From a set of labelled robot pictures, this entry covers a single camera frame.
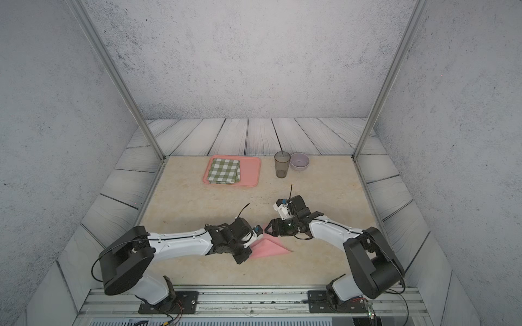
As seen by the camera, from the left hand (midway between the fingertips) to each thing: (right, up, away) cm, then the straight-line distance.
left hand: (253, 255), depth 83 cm
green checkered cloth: (-18, +34, +30) cm, 49 cm away
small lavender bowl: (+24, +39, +32) cm, 56 cm away
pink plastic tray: (-4, +36, +35) cm, 50 cm away
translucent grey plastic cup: (+13, +39, +20) cm, 46 cm away
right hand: (+8, +9, +2) cm, 12 cm away
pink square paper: (+6, +4, +1) cm, 7 cm away
